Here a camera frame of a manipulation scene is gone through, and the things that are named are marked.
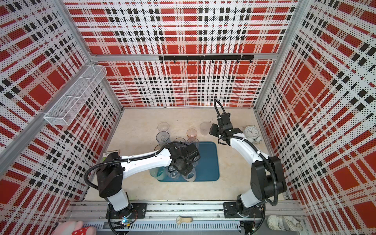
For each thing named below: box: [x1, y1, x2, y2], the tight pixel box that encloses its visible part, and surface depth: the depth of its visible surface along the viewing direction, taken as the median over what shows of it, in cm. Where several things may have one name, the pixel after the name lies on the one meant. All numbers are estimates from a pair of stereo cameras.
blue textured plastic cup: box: [155, 131, 171, 145], surface depth 90 cm
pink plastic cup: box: [186, 128, 198, 142], surface depth 100 cm
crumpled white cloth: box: [266, 214, 304, 232], surface depth 69 cm
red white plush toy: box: [51, 220, 98, 235], surface depth 66 cm
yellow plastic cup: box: [153, 143, 165, 152], surface depth 86 cm
